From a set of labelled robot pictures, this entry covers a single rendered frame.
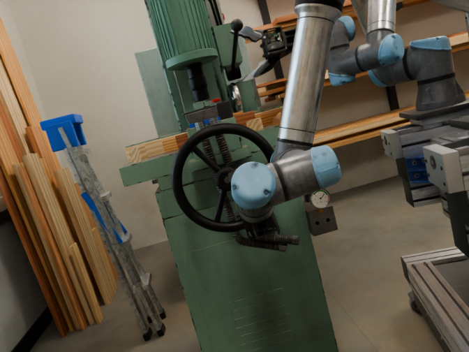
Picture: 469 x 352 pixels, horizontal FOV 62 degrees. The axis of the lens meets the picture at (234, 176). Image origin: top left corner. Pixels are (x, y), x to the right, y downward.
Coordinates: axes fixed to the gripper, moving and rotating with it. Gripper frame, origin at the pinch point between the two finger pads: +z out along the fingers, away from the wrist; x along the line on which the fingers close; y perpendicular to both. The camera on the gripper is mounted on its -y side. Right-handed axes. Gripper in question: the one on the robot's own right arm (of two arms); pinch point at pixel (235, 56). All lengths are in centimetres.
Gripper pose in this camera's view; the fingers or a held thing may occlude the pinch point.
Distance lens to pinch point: 122.4
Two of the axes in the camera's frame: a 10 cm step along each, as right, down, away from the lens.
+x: 2.5, 9.7, -0.2
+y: 0.5, -0.3, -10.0
